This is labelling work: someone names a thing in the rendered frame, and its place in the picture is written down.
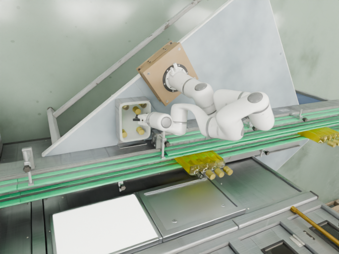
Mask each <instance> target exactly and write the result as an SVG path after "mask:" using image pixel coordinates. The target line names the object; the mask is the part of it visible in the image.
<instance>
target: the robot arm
mask: <svg viewBox="0 0 339 254"><path fill-rule="evenodd" d="M173 65H174V68H172V67H171V68H170V70H169V72H168V73H167V75H166V78H165V82H166V85H167V86H168V87H169V88H170V89H172V90H178V91H179V92H181V93H182V94H184V95H185V96H187V97H188V98H193V99H194V101H195V104H196V105H194V104H186V103H176V104H174V105H172V108H171V115H168V114H165V113H160V112H151V113H146V114H142V115H138V114H137V115H136V117H135V118H133V121H138V124H139V125H145V126H150V127H151V128H154V129H158V130H161V131H165V132H169V133H172V134H174V135H177V136H181V135H184V134H185V133H186V129H187V117H188V110H190V111H192V112H193V114H194V115H195V117H196V120H197V123H198V126H199V129H200V131H201V134H202V135H203V136H205V137H211V138H217V139H222V140H228V141H238V140H240V139H241V138H242V137H243V135H244V125H243V123H242V120H241V119H242V118H244V117H246V116H248V117H249V119H250V122H251V124H252V125H253V126H254V127H255V128H257V129H259V130H261V131H267V130H269V129H271V128H272V127H273V125H274V116H273V113H272V109H271V106H270V102H269V98H268V96H267V95H266V94H265V93H263V92H260V91H256V92H252V93H250V92H244V91H236V90H228V89H219V90H217V91H215V93H214V91H213V89H212V87H211V86H210V85H209V84H208V83H204V82H200V81H198V80H196V79H194V78H193V77H191V76H189V75H187V74H186V72H185V70H184V69H183V68H181V67H178V66H177V63H173Z"/></svg>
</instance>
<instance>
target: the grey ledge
mask: <svg viewBox="0 0 339 254"><path fill-rule="evenodd" d="M299 143H300V141H296V142H292V143H288V144H283V145H279V146H274V147H270V148H265V151H269V154H272V153H276V152H280V151H284V150H288V149H293V148H297V147H300V145H299ZM260 153H261V152H260V151H259V150H257V151H252V152H248V153H243V154H239V155H234V156H230V157H225V158H223V159H224V160H225V162H226V163H227V162H231V161H236V160H240V159H244V158H248V157H252V156H255V157H259V156H260Z"/></svg>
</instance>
